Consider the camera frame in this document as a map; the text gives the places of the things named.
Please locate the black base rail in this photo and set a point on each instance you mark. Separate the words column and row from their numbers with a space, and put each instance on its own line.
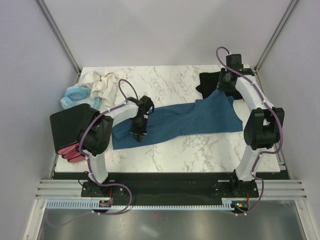
column 140, row 188

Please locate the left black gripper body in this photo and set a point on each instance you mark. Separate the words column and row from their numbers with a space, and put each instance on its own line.
column 139, row 125

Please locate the white t shirt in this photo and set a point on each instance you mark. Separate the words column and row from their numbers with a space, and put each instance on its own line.
column 103, row 84

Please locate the white cable duct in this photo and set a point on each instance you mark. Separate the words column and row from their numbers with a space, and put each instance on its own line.
column 96, row 204

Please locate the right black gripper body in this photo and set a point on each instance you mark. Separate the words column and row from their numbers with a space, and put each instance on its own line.
column 222, row 83

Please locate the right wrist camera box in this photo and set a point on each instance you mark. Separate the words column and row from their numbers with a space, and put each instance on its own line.
column 234, row 61

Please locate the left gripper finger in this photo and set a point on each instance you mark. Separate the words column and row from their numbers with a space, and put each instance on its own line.
column 136, row 137
column 141, row 137

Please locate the black pink drawer organizer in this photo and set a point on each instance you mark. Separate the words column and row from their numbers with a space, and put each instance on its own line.
column 66, row 126

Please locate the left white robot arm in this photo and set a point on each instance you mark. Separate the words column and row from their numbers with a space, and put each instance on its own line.
column 94, row 140

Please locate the folded black t shirt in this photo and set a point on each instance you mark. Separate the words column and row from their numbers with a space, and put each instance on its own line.
column 208, row 83

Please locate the blue t shirt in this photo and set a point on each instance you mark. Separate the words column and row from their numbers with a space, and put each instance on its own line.
column 214, row 114

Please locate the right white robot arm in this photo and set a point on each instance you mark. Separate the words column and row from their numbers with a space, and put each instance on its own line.
column 263, row 132

